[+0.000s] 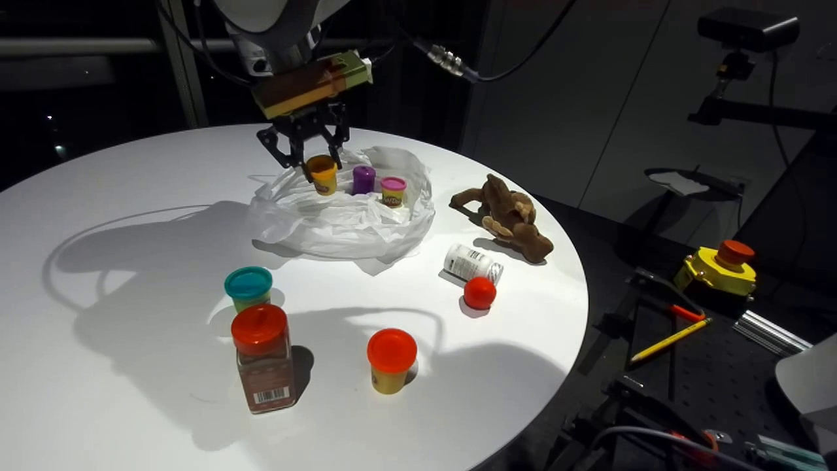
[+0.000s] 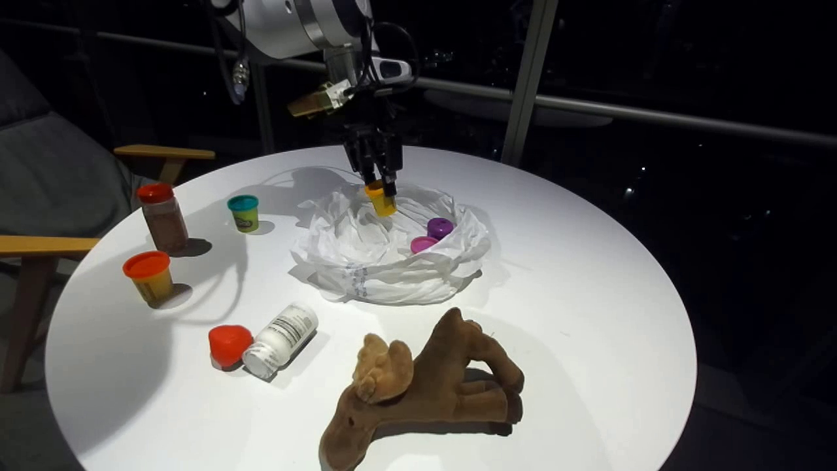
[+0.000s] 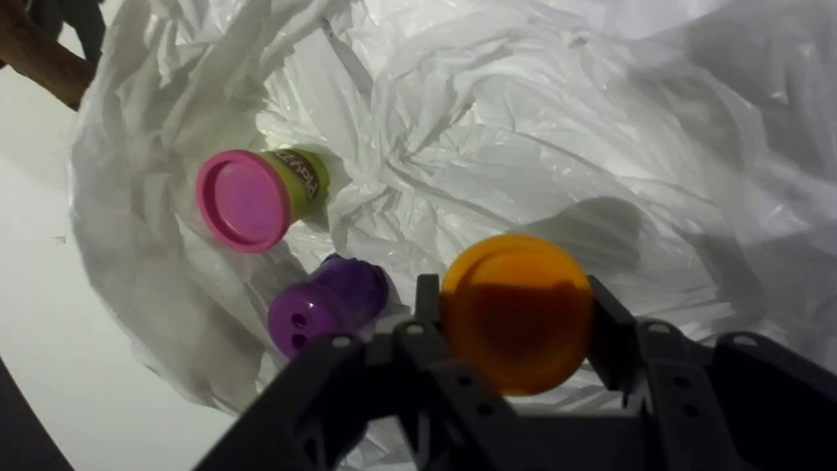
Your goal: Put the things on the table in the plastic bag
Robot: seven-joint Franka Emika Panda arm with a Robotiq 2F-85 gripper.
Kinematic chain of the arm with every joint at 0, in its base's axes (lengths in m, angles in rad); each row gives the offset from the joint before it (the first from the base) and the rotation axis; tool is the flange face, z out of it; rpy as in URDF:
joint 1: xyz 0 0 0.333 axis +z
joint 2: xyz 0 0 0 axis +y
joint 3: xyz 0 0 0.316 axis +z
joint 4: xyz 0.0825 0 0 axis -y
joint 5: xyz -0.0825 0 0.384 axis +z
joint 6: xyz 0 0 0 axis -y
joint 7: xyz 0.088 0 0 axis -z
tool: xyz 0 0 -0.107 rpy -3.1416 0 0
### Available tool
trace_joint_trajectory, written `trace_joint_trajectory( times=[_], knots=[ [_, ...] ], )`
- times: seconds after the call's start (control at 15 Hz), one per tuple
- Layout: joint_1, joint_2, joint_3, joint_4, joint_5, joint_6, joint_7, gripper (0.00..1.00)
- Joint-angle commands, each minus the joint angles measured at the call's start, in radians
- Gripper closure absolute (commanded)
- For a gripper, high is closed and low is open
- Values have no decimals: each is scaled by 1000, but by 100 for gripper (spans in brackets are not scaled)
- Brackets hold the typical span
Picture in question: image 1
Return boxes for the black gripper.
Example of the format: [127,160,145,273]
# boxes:
[255,99,353,176]

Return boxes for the yellow tub orange-yellow lid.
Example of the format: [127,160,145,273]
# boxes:
[301,152,342,197]

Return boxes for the small purple tub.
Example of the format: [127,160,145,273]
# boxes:
[350,165,379,197]

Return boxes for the yellow tub pink lid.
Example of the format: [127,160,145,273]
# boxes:
[379,176,410,209]

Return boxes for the yellow tub teal lid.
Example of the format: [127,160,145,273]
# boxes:
[223,264,277,315]

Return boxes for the white pill bottle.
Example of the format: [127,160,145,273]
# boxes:
[437,240,508,290]

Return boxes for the spice jar red lid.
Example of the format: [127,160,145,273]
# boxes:
[227,302,301,417]

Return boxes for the yellow tub red-orange lid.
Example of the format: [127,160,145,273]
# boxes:
[363,325,422,398]

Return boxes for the white crumpled plastic bag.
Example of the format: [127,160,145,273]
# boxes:
[246,143,439,266]

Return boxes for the brown plush moose toy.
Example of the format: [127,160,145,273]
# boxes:
[448,169,557,264]

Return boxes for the small red tub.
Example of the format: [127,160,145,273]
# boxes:
[459,273,501,319]

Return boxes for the grey paper sheet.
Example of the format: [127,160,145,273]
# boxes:
[646,168,715,198]

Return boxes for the yellow pencil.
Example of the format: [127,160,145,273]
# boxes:
[627,315,715,367]

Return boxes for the yellow emergency stop button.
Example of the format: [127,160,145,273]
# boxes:
[672,237,762,302]

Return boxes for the aluminium profile bar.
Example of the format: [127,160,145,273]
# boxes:
[732,307,816,358]

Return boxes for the white rounded casing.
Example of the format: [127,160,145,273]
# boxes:
[773,332,837,442]

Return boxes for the wood-coloured wrist camera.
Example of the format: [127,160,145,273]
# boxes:
[252,46,376,124]

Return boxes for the grey window frame post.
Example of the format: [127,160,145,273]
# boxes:
[154,0,212,131]

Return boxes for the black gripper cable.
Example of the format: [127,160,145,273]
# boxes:
[383,0,582,87]

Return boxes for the grey window rail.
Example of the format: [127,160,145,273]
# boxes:
[0,33,232,61]

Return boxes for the red-handled tool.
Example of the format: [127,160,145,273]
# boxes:
[668,302,712,326]

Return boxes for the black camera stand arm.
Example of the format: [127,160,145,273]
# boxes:
[686,46,837,135]

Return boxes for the grey floor cables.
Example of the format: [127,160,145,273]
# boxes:
[557,375,837,471]

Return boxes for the black camera on stand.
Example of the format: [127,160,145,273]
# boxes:
[697,5,804,54]

